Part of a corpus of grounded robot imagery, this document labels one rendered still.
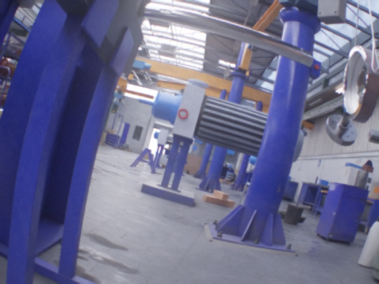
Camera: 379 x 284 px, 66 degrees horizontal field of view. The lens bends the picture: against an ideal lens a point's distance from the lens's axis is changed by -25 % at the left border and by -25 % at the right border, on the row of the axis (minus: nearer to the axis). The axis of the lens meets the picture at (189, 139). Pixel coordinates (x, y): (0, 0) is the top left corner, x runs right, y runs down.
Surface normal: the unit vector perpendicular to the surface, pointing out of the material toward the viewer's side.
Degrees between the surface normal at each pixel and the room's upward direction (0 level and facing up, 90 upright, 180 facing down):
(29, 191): 90
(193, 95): 90
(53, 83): 90
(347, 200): 90
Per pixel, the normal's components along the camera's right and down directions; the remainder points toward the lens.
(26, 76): 0.02, -0.05
